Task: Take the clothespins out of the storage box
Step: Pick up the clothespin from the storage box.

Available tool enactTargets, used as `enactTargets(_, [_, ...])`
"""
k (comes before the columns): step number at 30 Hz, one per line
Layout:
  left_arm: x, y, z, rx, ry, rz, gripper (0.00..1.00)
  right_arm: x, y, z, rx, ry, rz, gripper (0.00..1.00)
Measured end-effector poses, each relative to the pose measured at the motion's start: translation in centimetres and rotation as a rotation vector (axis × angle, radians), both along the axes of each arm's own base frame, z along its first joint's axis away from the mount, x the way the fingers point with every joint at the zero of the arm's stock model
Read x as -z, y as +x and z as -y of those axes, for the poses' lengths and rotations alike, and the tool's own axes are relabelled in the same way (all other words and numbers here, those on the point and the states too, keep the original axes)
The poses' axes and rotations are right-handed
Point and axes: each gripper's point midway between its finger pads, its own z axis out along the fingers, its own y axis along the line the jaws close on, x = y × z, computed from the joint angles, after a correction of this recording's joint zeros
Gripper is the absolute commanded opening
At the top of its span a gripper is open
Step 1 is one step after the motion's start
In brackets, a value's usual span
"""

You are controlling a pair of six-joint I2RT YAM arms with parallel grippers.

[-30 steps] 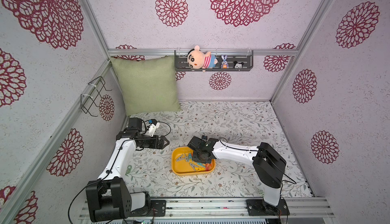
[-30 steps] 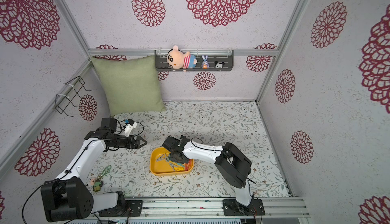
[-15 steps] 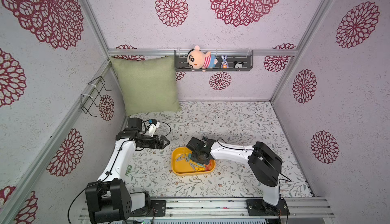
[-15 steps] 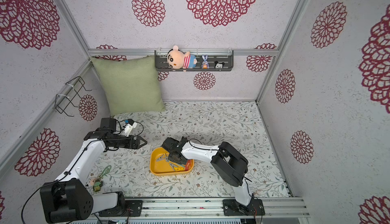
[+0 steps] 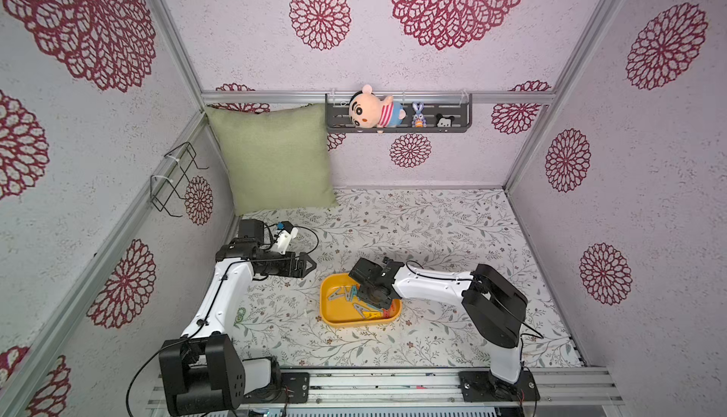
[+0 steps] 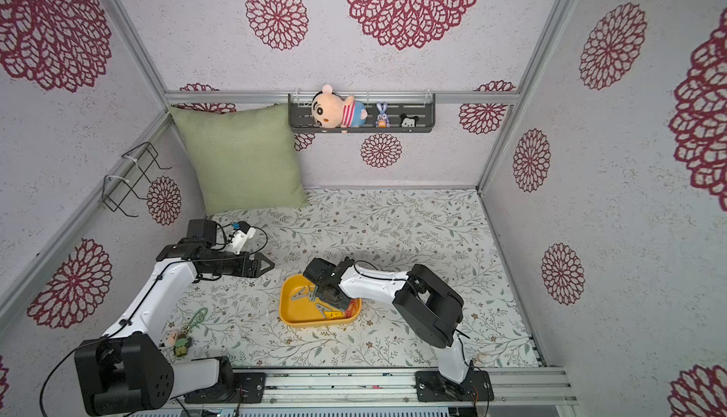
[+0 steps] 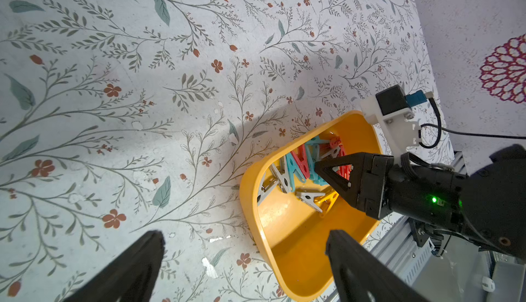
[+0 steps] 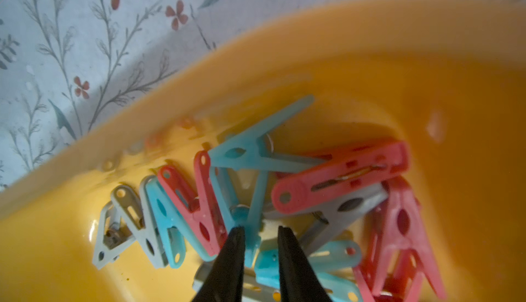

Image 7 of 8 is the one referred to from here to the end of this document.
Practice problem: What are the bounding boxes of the pile of coloured clothespins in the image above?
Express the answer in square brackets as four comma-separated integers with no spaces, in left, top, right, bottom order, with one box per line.
[256,136,346,218]

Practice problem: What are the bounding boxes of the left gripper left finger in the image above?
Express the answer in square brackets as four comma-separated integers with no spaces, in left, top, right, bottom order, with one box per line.
[65,231,165,301]

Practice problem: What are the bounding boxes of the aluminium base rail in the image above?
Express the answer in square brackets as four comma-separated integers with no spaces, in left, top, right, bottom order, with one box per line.
[328,149,526,302]

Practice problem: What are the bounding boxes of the yellow plastic storage box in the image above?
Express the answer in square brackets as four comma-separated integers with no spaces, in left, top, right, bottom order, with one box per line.
[240,111,382,301]

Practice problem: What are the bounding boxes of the grey clothespin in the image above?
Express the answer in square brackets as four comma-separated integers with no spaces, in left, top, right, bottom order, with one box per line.
[295,190,326,213]

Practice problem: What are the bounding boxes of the black camera cable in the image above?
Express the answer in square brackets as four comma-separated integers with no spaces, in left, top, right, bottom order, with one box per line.
[418,96,526,150]

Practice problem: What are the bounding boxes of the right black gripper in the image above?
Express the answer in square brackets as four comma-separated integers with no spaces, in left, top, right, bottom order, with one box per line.
[315,152,464,224]

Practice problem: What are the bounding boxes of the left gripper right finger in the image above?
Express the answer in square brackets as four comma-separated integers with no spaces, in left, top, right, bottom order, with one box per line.
[325,230,427,301]

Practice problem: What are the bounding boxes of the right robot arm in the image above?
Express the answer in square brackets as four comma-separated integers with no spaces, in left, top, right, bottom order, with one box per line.
[315,144,525,260]

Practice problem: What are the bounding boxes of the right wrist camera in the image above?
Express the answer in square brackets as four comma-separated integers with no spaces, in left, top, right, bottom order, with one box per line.
[360,85,434,164]

